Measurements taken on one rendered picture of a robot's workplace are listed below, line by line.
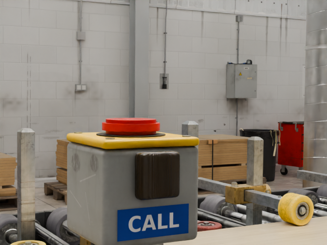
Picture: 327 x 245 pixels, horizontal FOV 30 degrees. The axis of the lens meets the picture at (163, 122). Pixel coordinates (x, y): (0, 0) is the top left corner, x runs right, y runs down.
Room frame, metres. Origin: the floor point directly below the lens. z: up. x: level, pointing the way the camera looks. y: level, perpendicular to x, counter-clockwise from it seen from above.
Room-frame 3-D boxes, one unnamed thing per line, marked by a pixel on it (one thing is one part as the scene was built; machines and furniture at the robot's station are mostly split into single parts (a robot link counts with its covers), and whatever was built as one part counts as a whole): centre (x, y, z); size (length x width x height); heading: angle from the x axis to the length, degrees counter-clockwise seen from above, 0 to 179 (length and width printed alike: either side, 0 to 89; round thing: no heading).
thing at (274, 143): (8.61, -1.36, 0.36); 0.58 x 0.56 x 0.72; 29
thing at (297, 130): (9.15, -2.13, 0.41); 0.76 x 0.48 x 0.81; 126
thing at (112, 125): (0.42, 0.02, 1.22); 0.04 x 0.04 x 0.02
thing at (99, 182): (0.42, 0.02, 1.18); 0.07 x 0.07 x 0.08; 29
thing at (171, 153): (0.39, 0.00, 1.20); 0.03 x 0.01 x 0.03; 119
